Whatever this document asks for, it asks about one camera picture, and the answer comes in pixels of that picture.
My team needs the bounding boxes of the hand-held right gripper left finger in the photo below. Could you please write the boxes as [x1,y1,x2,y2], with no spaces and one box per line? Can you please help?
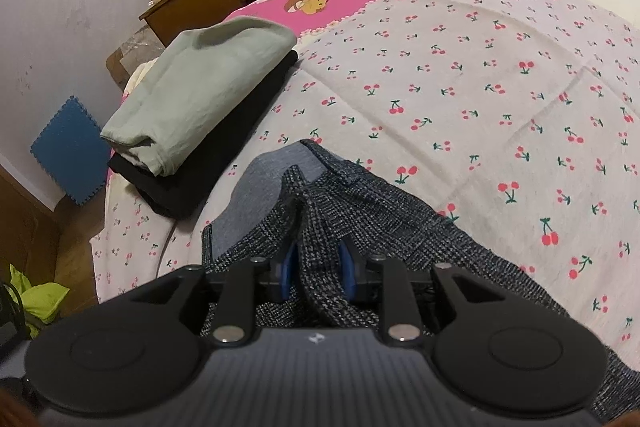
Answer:
[125,242,301,348]

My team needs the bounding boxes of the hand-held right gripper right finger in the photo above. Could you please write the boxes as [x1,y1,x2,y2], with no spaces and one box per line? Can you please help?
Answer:
[337,239,501,348]

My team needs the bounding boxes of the dark grey tweed pants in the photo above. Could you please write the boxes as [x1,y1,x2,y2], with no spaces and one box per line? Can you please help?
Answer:
[200,139,640,427]

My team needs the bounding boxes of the folded black cloth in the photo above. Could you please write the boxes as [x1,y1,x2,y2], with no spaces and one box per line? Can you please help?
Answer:
[107,49,301,219]

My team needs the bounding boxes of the folded pale green cloth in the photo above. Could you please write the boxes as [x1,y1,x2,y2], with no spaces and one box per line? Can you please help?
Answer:
[100,16,299,178]

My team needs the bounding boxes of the cherry print bed sheet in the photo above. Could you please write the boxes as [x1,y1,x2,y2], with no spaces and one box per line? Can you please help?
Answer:
[90,0,640,358]

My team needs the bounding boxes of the blue foam mat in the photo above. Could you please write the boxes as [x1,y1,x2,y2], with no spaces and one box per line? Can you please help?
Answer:
[30,96,113,208]

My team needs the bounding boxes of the lime green bag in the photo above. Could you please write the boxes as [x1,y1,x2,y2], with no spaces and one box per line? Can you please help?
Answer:
[7,263,71,339]

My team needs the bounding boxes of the cardboard box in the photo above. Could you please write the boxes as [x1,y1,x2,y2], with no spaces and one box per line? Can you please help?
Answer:
[106,32,167,92]

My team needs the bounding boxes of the wooden cabinet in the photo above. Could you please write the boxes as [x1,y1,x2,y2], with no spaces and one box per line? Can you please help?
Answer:
[0,162,66,308]

